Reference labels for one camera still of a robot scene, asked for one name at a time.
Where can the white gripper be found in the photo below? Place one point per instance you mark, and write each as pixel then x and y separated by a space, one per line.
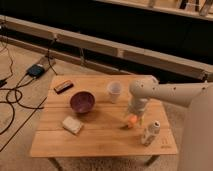
pixel 136 106

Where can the orange pepper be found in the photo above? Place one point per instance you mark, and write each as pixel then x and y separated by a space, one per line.
pixel 131 121

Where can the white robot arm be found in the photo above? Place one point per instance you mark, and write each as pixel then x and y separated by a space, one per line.
pixel 195 102

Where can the purple ceramic bowl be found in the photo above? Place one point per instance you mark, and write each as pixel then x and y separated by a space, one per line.
pixel 82 102

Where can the translucent plastic cup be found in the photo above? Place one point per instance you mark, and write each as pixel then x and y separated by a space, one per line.
pixel 114 90

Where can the wooden table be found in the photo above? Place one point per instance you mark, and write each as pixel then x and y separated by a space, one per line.
pixel 102 133

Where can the beige sponge block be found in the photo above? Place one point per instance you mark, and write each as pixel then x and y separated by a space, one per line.
pixel 73 125

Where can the dark rectangular case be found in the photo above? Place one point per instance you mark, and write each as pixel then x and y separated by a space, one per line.
pixel 63 86

